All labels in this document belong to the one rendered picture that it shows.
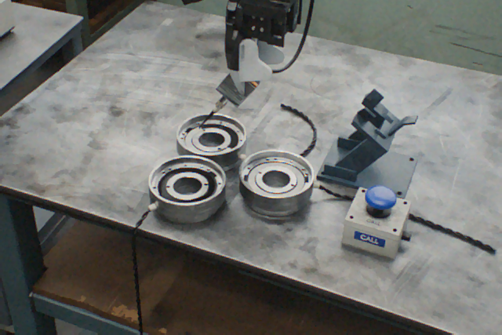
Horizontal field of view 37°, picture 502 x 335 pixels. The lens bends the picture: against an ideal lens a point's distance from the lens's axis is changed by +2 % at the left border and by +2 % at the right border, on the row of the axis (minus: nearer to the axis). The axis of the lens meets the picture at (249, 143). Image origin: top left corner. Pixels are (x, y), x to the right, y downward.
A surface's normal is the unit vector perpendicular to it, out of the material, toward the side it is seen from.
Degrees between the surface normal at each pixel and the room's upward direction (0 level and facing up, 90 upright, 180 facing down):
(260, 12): 90
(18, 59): 0
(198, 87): 0
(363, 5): 90
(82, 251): 0
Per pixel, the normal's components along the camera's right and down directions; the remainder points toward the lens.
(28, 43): 0.02, -0.80
